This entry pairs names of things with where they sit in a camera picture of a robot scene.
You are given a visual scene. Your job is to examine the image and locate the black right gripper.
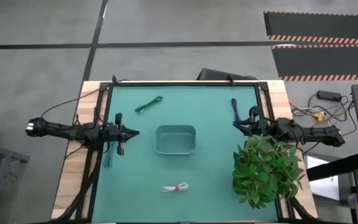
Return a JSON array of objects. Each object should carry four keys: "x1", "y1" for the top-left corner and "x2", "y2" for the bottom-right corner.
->
[{"x1": 232, "y1": 105, "x2": 278, "y2": 138}]

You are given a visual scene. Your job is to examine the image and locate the black floor mat hazard stripe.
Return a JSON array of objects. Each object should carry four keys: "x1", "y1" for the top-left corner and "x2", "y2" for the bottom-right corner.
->
[
  {"x1": 271, "y1": 45, "x2": 358, "y2": 82},
  {"x1": 263, "y1": 11, "x2": 358, "y2": 47}
]

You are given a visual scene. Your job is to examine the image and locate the black power adapter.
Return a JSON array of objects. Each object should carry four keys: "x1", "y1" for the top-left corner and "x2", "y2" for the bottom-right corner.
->
[{"x1": 316, "y1": 90, "x2": 343, "y2": 102}]

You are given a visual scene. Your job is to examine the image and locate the black equipment box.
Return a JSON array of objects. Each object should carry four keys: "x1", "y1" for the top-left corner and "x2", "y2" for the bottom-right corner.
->
[{"x1": 196, "y1": 67, "x2": 258, "y2": 82}]

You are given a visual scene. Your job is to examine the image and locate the black metal table frame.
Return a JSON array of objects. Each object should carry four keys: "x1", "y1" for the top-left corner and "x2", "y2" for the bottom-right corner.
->
[{"x1": 54, "y1": 79, "x2": 321, "y2": 224}]

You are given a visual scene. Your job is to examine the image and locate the teal USB-C cable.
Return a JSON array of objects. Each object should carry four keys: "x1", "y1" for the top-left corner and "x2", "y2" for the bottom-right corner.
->
[{"x1": 102, "y1": 142, "x2": 115, "y2": 168}]

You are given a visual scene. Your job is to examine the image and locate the green braided USB-C cable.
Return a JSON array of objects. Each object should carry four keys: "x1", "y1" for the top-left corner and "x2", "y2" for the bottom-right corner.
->
[{"x1": 134, "y1": 95, "x2": 163, "y2": 114}]

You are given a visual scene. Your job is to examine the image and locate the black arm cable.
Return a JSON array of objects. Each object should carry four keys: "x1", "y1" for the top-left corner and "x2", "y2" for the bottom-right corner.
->
[{"x1": 40, "y1": 74, "x2": 131, "y2": 119}]

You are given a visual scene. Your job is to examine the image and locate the white USB-C cable red tie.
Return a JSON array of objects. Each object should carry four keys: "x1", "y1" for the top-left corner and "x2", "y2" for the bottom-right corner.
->
[{"x1": 160, "y1": 182, "x2": 190, "y2": 193}]

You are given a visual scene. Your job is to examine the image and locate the white paper sheet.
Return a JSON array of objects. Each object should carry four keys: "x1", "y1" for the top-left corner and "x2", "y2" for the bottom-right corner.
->
[{"x1": 304, "y1": 154, "x2": 341, "y2": 200}]

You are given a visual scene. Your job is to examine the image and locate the teal table mat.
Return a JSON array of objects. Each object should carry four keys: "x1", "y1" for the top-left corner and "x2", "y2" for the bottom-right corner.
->
[{"x1": 91, "y1": 85, "x2": 280, "y2": 223}]

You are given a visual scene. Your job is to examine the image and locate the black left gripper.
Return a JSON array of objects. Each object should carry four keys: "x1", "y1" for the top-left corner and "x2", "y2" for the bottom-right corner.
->
[{"x1": 103, "y1": 113, "x2": 140, "y2": 156}]

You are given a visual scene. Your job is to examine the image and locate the blue braided USB-C cable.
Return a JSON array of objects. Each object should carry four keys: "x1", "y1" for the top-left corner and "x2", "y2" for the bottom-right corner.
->
[{"x1": 231, "y1": 98, "x2": 242, "y2": 123}]

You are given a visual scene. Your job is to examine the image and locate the teal plastic bin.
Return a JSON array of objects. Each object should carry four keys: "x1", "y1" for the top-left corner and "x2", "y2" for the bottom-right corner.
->
[{"x1": 154, "y1": 124, "x2": 198, "y2": 156}]

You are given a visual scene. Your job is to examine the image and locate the tangled floor cables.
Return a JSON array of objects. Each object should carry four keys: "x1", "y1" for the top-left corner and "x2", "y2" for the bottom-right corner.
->
[{"x1": 288, "y1": 92, "x2": 358, "y2": 138}]

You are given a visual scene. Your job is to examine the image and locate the green leafy artificial plant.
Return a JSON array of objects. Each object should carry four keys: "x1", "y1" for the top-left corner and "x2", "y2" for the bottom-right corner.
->
[{"x1": 231, "y1": 134, "x2": 306, "y2": 210}]

